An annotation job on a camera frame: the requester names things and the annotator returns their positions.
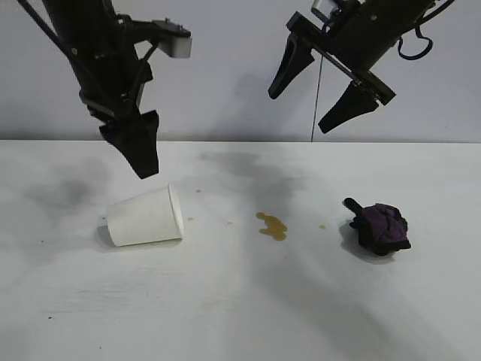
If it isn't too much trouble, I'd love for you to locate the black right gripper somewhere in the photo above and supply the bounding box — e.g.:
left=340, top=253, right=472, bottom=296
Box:
left=268, top=0, right=433, bottom=134

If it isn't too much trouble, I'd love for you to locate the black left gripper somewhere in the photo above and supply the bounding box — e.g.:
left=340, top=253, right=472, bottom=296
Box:
left=62, top=24, right=161, bottom=181

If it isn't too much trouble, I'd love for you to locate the white paper cup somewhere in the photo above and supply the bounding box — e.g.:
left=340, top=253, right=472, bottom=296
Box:
left=106, top=183, right=186, bottom=248

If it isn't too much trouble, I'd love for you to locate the purple and black cloth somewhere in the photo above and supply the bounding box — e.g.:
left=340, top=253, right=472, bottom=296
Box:
left=342, top=196, right=412, bottom=257

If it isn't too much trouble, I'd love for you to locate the brown liquid puddle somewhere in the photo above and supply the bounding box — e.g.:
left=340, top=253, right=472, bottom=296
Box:
left=256, top=211, right=289, bottom=241

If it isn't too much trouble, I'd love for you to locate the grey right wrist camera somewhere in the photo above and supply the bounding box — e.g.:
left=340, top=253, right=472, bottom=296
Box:
left=311, top=0, right=352, bottom=23

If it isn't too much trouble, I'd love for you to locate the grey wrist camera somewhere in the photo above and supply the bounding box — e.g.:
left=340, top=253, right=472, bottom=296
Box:
left=311, top=0, right=352, bottom=23
left=119, top=14, right=193, bottom=60

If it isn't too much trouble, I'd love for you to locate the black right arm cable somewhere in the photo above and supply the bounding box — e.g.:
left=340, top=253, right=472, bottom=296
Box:
left=397, top=0, right=458, bottom=60

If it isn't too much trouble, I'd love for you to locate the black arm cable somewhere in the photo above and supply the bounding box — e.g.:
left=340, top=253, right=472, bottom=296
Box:
left=397, top=0, right=458, bottom=60
left=16, top=0, right=82, bottom=63

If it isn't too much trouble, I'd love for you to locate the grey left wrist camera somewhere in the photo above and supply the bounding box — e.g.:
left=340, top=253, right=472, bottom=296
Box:
left=119, top=14, right=193, bottom=60

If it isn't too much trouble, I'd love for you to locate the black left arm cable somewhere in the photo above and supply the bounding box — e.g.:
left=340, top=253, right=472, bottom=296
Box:
left=16, top=0, right=82, bottom=63

